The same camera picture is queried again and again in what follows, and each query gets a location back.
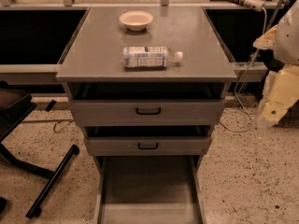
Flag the grey drawer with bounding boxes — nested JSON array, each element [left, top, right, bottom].
[[84, 125, 211, 156], [94, 156, 206, 224], [69, 82, 225, 127]]

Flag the grey workbench rail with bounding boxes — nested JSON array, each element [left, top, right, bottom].
[[0, 64, 60, 85]]

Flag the grey drawer cabinet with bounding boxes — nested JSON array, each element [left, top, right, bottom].
[[57, 6, 235, 224]]

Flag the black chair base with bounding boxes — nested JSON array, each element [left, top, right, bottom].
[[0, 81, 80, 219]]

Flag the blue labelled plastic bottle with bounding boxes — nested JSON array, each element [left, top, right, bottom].
[[123, 46, 183, 68]]

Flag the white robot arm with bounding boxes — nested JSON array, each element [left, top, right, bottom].
[[253, 0, 299, 128]]

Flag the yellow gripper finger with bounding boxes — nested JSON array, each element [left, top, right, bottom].
[[253, 25, 277, 50], [257, 64, 299, 128]]

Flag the grey bottom drawer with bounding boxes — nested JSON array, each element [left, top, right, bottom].
[[94, 156, 206, 224]]

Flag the grey middle drawer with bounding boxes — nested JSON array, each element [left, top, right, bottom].
[[84, 125, 211, 156]]

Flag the white cable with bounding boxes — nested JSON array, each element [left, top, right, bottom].
[[219, 7, 269, 133]]

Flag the white bowl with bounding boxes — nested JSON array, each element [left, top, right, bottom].
[[120, 11, 153, 32]]

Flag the grey top drawer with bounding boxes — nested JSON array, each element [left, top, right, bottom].
[[69, 82, 225, 127]]

